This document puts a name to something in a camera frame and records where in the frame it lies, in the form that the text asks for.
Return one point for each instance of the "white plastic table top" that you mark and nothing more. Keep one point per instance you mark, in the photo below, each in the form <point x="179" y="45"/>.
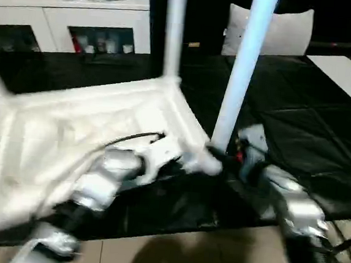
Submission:
<point x="72" y="113"/>

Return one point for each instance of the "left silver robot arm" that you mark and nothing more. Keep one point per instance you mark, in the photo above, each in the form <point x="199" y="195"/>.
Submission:
<point x="104" y="177"/>

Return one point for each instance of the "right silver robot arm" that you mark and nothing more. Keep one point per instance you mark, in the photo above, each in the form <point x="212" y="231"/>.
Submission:
<point x="298" y="203"/>

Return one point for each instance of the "black work surface mat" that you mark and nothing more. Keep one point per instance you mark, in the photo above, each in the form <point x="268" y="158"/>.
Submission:
<point x="288" y="101"/>

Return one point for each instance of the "white flat board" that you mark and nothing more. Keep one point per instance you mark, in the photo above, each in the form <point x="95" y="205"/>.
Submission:
<point x="342" y="81"/>

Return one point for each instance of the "grey pillow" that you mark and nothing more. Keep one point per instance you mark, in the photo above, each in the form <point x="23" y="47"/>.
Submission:
<point x="285" y="33"/>

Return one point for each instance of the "white cup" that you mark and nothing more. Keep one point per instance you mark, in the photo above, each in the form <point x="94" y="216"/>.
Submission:
<point x="89" y="49"/>
<point x="127" y="48"/>

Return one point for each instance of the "black cabinet with orange label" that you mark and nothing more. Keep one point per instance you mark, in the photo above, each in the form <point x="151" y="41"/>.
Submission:
<point x="197" y="22"/>

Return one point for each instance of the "black work table leg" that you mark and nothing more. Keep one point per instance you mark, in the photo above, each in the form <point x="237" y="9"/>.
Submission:
<point x="349" y="240"/>

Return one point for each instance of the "red bottle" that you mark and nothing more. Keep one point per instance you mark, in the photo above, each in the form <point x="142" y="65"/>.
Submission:
<point x="77" y="43"/>

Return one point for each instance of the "white sideboard with glass doors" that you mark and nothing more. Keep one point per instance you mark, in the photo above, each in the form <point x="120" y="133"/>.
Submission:
<point x="50" y="13"/>

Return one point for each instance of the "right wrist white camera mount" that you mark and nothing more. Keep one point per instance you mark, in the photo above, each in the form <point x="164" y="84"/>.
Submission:
<point x="253" y="138"/>

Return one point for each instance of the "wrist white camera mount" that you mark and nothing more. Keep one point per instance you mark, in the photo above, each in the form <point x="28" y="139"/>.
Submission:
<point x="164" y="149"/>
<point x="253" y="138"/>

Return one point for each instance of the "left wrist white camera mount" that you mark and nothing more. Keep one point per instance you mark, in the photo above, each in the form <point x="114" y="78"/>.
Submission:
<point x="164" y="149"/>

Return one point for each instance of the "black rail with red mark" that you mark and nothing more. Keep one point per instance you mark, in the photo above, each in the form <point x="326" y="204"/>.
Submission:
<point x="346" y="45"/>

